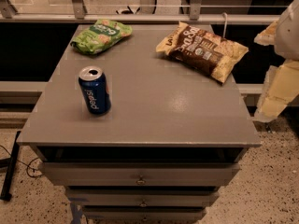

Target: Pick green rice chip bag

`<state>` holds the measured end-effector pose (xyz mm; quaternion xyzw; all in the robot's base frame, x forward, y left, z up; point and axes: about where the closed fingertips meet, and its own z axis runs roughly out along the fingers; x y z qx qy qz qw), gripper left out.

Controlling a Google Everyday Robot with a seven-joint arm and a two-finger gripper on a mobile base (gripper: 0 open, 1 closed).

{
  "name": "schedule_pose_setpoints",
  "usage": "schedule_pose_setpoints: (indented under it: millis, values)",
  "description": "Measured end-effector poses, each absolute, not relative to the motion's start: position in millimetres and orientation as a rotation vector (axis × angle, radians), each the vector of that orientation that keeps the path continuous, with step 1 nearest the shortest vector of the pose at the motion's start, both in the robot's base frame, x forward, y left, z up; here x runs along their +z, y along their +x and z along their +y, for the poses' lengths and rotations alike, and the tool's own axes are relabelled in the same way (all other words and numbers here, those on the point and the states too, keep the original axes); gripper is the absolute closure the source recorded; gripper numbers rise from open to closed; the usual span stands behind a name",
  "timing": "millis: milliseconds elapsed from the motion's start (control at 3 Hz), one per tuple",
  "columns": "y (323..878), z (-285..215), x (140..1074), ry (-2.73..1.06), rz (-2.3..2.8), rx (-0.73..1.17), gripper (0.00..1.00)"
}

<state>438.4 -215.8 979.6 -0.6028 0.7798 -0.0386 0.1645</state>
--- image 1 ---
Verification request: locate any green rice chip bag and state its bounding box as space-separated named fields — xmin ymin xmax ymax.
xmin=71 ymin=19 xmax=133 ymax=55

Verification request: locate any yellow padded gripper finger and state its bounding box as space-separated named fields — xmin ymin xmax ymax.
xmin=254 ymin=60 xmax=299 ymax=123
xmin=254 ymin=21 xmax=278 ymax=46

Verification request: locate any blue pepsi can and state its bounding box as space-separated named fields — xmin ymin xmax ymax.
xmin=78 ymin=66 xmax=111 ymax=115

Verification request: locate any white cable tie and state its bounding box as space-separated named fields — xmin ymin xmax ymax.
xmin=222 ymin=12 xmax=228 ymax=38

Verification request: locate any grey drawer cabinet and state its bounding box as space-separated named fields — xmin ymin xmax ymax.
xmin=18 ymin=25 xmax=260 ymax=222

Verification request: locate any black cable on floor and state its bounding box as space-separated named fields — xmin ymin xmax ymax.
xmin=0 ymin=145 xmax=44 ymax=179

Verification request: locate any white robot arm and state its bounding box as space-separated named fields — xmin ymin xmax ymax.
xmin=254 ymin=0 xmax=299 ymax=123

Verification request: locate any brown sea salt chip bag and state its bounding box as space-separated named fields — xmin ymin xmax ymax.
xmin=156 ymin=22 xmax=249 ymax=83

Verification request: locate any metal railing frame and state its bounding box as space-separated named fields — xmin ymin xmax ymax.
xmin=0 ymin=0 xmax=292 ymax=25

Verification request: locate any black floor stand leg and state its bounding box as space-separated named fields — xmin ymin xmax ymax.
xmin=0 ymin=131 xmax=21 ymax=202

